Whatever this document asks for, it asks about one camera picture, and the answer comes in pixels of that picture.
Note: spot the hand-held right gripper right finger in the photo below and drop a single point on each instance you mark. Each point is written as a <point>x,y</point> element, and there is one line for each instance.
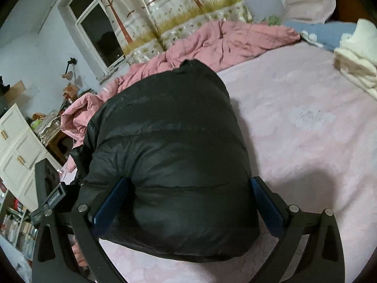
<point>266,209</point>

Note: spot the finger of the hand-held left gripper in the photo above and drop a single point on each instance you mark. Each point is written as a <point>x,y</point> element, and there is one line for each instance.
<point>44,174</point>

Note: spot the white framed window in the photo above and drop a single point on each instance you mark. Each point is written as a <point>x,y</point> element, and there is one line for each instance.
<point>94,32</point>

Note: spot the cardboard box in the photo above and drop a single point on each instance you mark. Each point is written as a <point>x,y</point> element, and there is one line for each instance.
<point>17,88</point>

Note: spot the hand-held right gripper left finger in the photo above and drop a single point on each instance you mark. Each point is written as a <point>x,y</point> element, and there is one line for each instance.
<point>109,203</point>

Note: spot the pink wall lamp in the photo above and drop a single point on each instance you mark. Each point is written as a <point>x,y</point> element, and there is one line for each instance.
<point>67,75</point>

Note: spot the tree print curtain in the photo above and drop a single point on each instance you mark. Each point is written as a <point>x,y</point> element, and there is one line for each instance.
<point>153,14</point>

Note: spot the dark bag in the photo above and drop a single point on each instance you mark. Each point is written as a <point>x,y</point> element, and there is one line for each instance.
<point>3,90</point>

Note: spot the white printed garment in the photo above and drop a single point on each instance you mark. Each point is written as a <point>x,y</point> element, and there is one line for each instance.
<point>365,32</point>

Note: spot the wooden bedside table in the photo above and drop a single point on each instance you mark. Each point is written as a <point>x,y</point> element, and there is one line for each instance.
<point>57,146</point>

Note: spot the pink pillow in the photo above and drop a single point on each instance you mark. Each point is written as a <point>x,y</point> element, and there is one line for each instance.
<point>309,6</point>

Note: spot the blue flowered pillow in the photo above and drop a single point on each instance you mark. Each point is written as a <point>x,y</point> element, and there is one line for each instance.
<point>327,32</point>

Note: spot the white drawer cabinet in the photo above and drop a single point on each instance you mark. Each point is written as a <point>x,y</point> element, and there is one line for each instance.
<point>17,150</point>

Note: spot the person's left hand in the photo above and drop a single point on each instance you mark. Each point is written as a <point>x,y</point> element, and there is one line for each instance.
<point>78,253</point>

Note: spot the black puffer jacket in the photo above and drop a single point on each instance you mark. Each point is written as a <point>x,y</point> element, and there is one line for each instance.
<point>165,153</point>

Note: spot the stack of papers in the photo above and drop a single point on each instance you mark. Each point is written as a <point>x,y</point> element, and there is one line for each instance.
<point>44,126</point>

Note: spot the pink checked duvet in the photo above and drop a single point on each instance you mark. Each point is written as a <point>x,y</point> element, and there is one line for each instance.
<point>206,41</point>

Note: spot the bookshelf with books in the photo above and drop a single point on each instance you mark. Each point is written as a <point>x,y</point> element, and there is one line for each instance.
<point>17,230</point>

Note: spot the white and brown headboard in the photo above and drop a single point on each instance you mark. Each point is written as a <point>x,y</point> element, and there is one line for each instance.
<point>346,3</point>

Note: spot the green cloth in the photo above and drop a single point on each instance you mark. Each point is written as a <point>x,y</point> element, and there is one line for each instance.
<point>274,20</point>

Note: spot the bed with pink sheet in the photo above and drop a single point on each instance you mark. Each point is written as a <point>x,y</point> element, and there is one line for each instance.
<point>294,123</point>

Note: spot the cream folded garment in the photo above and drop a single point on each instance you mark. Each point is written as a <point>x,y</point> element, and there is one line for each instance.
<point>356,67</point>

